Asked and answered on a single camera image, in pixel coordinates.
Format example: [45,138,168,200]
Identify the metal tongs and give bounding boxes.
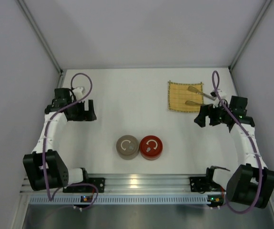
[185,86,215,106]

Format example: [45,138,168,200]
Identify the grey round lid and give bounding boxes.
[116,135,139,155]

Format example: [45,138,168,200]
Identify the red round lid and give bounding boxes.
[140,135,163,155]

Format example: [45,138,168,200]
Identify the steel round container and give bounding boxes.
[118,152,139,160]
[141,152,162,161]

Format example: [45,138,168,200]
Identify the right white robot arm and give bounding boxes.
[194,96,274,208]

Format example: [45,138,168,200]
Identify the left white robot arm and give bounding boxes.
[23,87,96,191]

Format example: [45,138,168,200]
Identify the bamboo mat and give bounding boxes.
[168,81,204,113]

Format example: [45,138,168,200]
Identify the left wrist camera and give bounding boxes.
[72,86,85,100]

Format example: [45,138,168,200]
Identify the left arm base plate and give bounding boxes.
[62,177,105,193]

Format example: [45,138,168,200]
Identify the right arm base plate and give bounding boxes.
[189,177,222,194]

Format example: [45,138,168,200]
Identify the aluminium rail frame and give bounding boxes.
[20,174,225,208]

